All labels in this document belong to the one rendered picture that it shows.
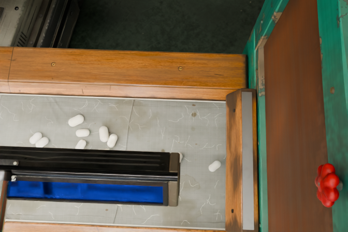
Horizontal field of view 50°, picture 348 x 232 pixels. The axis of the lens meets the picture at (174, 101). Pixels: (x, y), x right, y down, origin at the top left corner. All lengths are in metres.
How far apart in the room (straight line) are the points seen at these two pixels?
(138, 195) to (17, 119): 0.51
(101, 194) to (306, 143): 0.30
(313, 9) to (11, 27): 1.07
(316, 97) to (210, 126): 0.43
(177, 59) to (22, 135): 0.42
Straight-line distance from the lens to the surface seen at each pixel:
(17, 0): 1.44
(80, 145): 0.90
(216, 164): 0.87
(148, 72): 0.91
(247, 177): 0.77
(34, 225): 0.92
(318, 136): 0.51
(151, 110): 0.91
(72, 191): 0.57
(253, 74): 0.86
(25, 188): 0.58
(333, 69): 0.44
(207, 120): 0.91
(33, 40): 1.48
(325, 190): 0.40
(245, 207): 0.77
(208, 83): 0.90
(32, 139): 0.94
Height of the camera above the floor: 1.62
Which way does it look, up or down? 75 degrees down
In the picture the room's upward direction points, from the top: 2 degrees counter-clockwise
